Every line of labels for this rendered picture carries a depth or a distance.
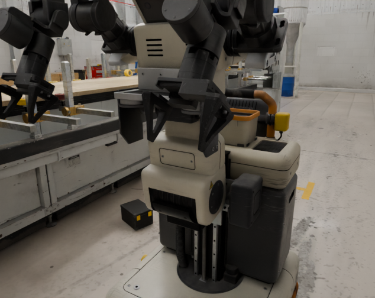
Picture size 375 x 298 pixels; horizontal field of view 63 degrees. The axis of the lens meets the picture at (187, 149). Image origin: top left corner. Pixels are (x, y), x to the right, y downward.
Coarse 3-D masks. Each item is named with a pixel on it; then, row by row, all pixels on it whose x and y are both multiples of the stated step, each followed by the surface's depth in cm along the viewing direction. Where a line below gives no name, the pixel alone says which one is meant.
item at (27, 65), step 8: (24, 56) 68; (32, 56) 68; (24, 64) 67; (32, 64) 68; (40, 64) 69; (48, 64) 71; (16, 72) 68; (24, 72) 67; (32, 72) 68; (40, 72) 69; (8, 80) 70; (40, 80) 67; (48, 88) 69
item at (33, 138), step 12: (252, 84) 490; (108, 120) 215; (144, 120) 247; (60, 132) 180; (72, 132) 185; (84, 132) 193; (96, 132) 203; (108, 132) 213; (12, 144) 156; (24, 144) 159; (36, 144) 165; (48, 144) 172; (60, 144) 179; (0, 156) 149; (12, 156) 154; (24, 156) 160
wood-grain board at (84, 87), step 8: (80, 80) 301; (88, 80) 301; (96, 80) 301; (104, 80) 301; (112, 80) 301; (120, 80) 301; (128, 80) 301; (136, 80) 301; (16, 88) 230; (56, 88) 230; (72, 88) 230; (80, 88) 230; (88, 88) 230; (96, 88) 230; (104, 88) 230; (112, 88) 237; (120, 88) 245; (8, 96) 183; (24, 96) 183
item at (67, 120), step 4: (24, 112) 172; (44, 116) 165; (48, 116) 163; (52, 116) 161; (56, 116) 160; (60, 116) 160; (64, 116) 160; (44, 120) 165; (48, 120) 164; (52, 120) 162; (56, 120) 161; (60, 120) 159; (64, 120) 157; (68, 120) 156; (72, 120) 155; (76, 120) 153; (80, 120) 156; (72, 124) 155; (76, 124) 154
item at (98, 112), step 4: (60, 108) 194; (76, 108) 187; (80, 108) 186; (84, 108) 186; (88, 108) 186; (80, 112) 186; (84, 112) 185; (88, 112) 183; (92, 112) 181; (96, 112) 180; (100, 112) 178; (104, 112) 177; (108, 112) 175; (112, 112) 175; (108, 116) 176; (112, 116) 176
